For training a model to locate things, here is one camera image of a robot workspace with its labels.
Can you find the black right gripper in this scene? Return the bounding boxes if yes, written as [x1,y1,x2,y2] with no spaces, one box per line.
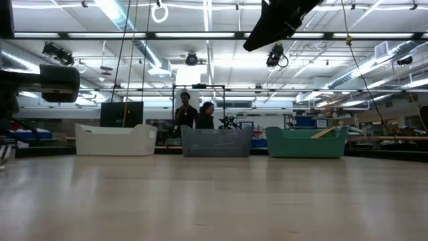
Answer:
[243,0,324,52]

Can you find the blue-handled silver fork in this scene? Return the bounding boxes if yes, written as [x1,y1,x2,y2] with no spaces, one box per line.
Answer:
[0,145,11,170]

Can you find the round black ceiling fixture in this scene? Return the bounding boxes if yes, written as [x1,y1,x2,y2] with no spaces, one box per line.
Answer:
[185,51,199,67]

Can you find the person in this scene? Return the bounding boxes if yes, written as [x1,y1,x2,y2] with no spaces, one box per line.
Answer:
[196,101,215,130]
[175,91,199,130]

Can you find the white ceiling vent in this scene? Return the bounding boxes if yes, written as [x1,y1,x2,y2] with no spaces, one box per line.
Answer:
[374,40,390,60]

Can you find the teal plastic bin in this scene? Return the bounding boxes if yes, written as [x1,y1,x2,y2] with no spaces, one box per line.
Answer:
[265,125,348,159]

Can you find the grey translucent plastic bin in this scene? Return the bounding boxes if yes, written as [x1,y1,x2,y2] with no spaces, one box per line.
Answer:
[180,125,253,158]

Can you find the black monitor panel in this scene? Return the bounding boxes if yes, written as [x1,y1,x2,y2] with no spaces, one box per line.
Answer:
[100,101,144,128]

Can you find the wooden workbench top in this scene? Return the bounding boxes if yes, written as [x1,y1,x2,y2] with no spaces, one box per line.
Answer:
[347,135,428,142]

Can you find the white plastic bin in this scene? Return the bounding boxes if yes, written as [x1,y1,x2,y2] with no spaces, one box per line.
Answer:
[74,123,158,157]

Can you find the yellow-tagged black hanging cable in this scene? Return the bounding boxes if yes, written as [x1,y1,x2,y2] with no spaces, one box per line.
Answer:
[340,0,397,137]

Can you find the black metal rig frame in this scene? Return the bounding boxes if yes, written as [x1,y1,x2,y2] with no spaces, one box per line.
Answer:
[172,84,227,133]

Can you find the white hanging ring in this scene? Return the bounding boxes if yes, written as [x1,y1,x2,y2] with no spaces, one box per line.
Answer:
[150,2,169,24]

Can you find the yellow hanging cable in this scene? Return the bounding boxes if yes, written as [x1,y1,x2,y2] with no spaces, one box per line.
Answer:
[122,0,139,129]

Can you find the black metal table frame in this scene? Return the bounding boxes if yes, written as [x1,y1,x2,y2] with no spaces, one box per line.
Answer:
[0,144,428,163]

